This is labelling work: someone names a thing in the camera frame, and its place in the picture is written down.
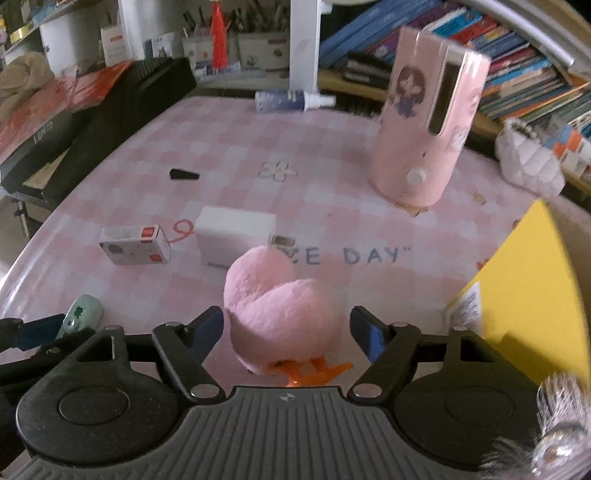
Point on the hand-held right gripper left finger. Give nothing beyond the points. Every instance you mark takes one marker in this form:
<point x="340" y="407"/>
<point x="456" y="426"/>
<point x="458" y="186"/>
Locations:
<point x="210" y="325"/>

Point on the yellow cardboard box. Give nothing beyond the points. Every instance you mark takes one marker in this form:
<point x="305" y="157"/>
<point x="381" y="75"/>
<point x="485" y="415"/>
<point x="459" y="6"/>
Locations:
<point x="521" y="295"/>

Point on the black ribbed case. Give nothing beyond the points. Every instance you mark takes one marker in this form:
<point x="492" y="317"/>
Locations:
<point x="115" y="110"/>

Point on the grey furry cuff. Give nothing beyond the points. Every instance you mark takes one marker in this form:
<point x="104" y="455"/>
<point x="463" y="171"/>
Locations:
<point x="558" y="424"/>

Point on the small white red-label box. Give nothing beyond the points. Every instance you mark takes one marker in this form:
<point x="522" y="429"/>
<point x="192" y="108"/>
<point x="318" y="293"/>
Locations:
<point x="134" y="244"/>

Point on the small spray bottle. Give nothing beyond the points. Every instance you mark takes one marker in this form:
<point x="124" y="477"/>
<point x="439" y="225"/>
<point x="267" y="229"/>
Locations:
<point x="281" y="100"/>

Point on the green correction tape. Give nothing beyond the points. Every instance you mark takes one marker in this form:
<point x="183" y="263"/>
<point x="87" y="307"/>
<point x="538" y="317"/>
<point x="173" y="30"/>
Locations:
<point x="83" y="314"/>

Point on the white bookshelf frame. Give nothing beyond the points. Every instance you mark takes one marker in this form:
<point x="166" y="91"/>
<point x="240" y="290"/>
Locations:
<point x="304" y="46"/>

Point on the white red label card box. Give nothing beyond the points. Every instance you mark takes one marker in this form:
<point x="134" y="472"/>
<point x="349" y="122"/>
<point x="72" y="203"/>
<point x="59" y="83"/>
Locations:
<point x="114" y="46"/>

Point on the red tassel ornament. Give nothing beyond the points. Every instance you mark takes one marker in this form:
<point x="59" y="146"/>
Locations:
<point x="219" y="32"/>

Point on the pink fluffy plush ball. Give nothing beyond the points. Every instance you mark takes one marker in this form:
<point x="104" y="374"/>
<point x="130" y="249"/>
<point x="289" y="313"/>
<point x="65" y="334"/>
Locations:
<point x="277" y="309"/>

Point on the red flat packet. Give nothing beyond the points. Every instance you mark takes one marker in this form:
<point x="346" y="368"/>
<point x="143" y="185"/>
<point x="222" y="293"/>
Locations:
<point x="92" y="81"/>

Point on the white charger block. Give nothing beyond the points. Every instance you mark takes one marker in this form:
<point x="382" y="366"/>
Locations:
<point x="231" y="233"/>

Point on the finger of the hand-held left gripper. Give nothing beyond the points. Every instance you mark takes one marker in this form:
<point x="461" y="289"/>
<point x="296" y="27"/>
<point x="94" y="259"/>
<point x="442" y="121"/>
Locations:
<point x="39" y="331"/>
<point x="69" y="344"/>

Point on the white quilted pearl purse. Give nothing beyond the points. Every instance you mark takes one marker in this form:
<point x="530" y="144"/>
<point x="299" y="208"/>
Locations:
<point x="531" y="159"/>

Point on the beige cloth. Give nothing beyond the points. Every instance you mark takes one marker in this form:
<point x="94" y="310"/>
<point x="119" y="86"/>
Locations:
<point x="25" y="78"/>

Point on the pink checkered tablecloth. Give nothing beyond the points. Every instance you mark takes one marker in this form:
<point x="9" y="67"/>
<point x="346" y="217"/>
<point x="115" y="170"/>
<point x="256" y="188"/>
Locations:
<point x="300" y="194"/>

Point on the row of leaning books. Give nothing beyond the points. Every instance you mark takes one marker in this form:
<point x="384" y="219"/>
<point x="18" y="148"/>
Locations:
<point x="508" y="55"/>

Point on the pink cylindrical appliance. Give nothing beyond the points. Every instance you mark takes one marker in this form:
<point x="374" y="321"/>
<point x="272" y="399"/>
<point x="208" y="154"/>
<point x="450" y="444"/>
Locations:
<point x="420" y="120"/>

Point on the orange hair claw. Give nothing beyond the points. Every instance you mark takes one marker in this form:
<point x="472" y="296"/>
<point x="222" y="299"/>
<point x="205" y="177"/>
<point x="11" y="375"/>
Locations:
<point x="318" y="373"/>

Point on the small white pen holder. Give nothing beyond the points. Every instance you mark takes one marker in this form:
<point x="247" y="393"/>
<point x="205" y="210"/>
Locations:
<point x="198" y="57"/>

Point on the small black plastic piece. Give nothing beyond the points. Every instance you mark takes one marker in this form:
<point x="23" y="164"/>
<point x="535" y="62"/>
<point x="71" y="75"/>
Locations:
<point x="183" y="174"/>

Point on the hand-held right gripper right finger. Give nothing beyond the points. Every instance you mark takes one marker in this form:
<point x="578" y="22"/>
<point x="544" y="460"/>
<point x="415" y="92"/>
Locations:
<point x="364" y="330"/>

